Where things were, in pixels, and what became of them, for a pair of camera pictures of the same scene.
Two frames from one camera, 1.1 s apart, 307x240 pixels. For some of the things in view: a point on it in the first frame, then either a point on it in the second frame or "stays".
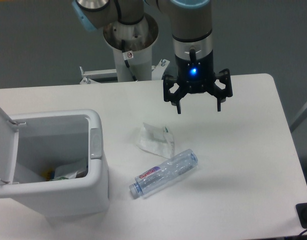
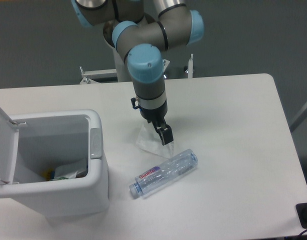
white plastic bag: x=156 y=140 stays
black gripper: x=196 y=74 -> x=156 y=115
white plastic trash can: x=62 y=170 stays
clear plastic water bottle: x=173 y=167 stays
